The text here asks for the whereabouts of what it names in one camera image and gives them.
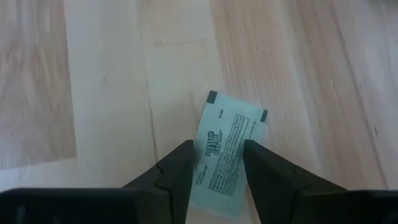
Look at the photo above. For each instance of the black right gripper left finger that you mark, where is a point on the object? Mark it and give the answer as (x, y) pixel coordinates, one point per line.
(109, 207)

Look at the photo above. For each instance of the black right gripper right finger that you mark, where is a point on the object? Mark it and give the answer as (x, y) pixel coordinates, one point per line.
(311, 207)

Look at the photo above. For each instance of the green stevia sweetener packet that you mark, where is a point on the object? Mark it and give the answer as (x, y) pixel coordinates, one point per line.
(224, 140)

